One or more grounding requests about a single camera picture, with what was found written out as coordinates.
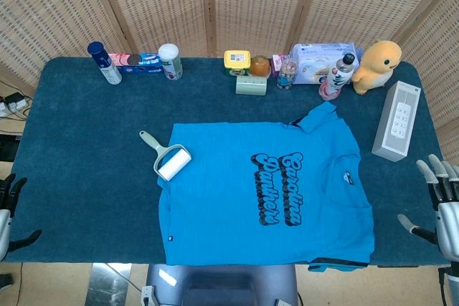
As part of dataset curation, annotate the dark teal table carpet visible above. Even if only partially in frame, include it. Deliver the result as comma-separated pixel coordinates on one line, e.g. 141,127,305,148
5,56,449,267

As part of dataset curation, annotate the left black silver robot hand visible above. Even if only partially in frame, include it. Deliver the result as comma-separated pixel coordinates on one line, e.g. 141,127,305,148
0,173,43,262

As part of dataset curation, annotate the green can with white lid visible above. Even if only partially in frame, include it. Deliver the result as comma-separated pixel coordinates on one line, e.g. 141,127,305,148
158,43,184,82

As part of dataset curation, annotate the pale green lint roller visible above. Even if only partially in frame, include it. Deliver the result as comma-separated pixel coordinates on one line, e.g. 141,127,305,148
138,130,192,182

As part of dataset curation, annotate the small pink purple box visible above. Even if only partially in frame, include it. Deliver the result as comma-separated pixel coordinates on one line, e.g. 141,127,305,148
271,54,291,77

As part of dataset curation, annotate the wicker folding screen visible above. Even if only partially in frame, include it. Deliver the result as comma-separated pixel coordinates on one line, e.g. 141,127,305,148
0,0,459,156

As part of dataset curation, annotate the blue pink cookie box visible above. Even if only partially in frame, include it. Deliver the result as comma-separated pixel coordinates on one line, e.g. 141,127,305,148
108,52,164,76

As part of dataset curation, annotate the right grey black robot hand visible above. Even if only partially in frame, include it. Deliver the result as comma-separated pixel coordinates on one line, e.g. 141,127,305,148
397,154,459,267

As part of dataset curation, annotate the grey robot torso base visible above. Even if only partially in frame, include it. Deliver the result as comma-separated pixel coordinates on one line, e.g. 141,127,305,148
141,264,301,306

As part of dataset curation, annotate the white bottle with blue cap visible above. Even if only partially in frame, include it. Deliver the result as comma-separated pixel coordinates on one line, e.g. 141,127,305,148
87,41,123,86

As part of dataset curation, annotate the white blue tissue pack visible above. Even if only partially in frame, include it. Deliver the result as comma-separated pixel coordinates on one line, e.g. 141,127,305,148
289,42,360,86

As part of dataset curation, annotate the shiny metal base plate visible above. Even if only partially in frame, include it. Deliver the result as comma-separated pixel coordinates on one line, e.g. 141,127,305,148
85,262,133,306

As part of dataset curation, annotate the pale green rectangular box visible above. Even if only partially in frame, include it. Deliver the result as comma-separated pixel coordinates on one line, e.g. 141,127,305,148
235,75,268,96

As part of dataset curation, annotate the blue printed t-shirt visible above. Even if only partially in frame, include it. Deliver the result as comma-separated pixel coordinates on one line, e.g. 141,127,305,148
157,100,376,273

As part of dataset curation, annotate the orange plush toy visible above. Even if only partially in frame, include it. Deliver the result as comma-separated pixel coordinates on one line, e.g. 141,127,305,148
351,40,402,96

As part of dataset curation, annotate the white power strip with chargers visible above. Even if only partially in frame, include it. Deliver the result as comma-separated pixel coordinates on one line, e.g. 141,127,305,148
0,92,32,119

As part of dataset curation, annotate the clear jar with snacks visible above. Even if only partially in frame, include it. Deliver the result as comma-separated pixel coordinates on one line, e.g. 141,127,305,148
276,59,299,91

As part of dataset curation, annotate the white power strip box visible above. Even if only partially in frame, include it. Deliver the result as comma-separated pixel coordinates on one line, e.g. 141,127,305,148
371,80,422,163

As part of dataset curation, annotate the drink bottle with pink label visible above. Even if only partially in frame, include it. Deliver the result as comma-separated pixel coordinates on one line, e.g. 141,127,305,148
318,53,356,101

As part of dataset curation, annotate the green tub with yellow lid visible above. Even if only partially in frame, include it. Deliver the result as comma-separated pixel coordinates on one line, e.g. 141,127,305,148
223,49,251,77

